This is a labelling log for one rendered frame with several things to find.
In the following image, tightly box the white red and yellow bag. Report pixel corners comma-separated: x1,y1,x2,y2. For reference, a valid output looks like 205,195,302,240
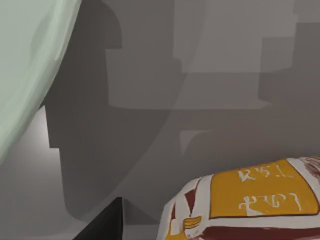
156,155,320,240

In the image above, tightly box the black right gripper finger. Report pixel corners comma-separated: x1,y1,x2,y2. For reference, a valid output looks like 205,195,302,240
72,196,124,240

